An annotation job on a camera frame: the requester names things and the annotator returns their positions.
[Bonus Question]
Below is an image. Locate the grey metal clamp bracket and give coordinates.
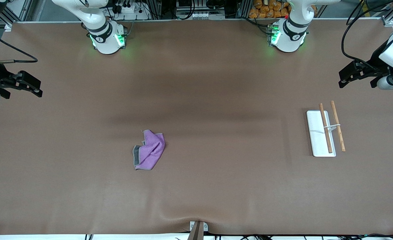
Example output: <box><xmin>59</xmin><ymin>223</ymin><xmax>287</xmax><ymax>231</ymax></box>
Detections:
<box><xmin>190</xmin><ymin>221</ymin><xmax>208</xmax><ymax>232</ymax></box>

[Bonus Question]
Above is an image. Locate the brown table mat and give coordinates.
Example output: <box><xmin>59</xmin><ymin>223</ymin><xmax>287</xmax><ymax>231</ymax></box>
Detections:
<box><xmin>0</xmin><ymin>19</ymin><xmax>393</xmax><ymax>235</ymax></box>

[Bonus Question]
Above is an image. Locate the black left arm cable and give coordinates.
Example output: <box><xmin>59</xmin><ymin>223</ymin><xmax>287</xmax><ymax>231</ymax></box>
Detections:
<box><xmin>341</xmin><ymin>0</ymin><xmax>393</xmax><ymax>74</ymax></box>

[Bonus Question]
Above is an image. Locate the bag of orange snacks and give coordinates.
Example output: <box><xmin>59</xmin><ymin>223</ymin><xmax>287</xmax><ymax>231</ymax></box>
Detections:
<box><xmin>249</xmin><ymin>0</ymin><xmax>318</xmax><ymax>19</ymax></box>

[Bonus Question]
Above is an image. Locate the purple towel with grey edge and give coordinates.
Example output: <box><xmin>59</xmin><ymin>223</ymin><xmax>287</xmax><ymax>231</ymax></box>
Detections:
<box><xmin>132</xmin><ymin>130</ymin><xmax>166</xmax><ymax>171</ymax></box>

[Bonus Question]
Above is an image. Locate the brown camera mount pole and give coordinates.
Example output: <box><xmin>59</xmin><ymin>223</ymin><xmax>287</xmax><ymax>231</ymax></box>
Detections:
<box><xmin>187</xmin><ymin>222</ymin><xmax>205</xmax><ymax>240</ymax></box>

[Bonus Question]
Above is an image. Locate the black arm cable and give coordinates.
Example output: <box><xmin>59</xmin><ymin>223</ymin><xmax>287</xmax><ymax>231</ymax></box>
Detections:
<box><xmin>341</xmin><ymin>0</ymin><xmax>393</xmax><ymax>74</ymax></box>
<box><xmin>0</xmin><ymin>25</ymin><xmax>38</xmax><ymax>64</ymax></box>

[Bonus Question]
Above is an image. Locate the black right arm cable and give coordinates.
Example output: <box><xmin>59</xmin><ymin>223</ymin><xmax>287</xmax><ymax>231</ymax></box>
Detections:
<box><xmin>0</xmin><ymin>25</ymin><xmax>38</xmax><ymax>64</ymax></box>

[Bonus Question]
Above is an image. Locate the white socket strip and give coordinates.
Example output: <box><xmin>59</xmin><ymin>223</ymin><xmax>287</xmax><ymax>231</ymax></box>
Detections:
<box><xmin>177</xmin><ymin>11</ymin><xmax>225</xmax><ymax>20</ymax></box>

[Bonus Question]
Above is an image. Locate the white rack with wooden bars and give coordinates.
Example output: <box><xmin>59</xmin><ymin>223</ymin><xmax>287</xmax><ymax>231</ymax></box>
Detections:
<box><xmin>306</xmin><ymin>100</ymin><xmax>346</xmax><ymax>157</ymax></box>

